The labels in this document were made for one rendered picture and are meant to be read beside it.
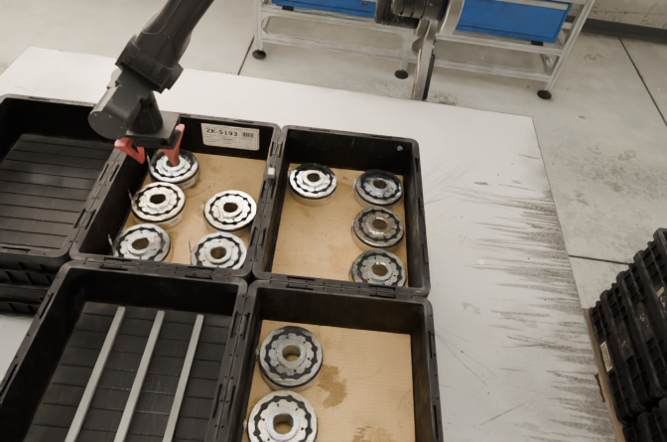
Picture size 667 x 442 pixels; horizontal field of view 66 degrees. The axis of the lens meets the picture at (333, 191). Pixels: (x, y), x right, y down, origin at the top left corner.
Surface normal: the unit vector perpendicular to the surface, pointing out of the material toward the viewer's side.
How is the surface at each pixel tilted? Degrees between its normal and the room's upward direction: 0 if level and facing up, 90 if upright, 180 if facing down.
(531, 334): 0
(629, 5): 90
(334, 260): 0
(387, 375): 0
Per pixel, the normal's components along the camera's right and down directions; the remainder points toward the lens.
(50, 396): 0.09, -0.68
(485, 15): -0.11, 0.72
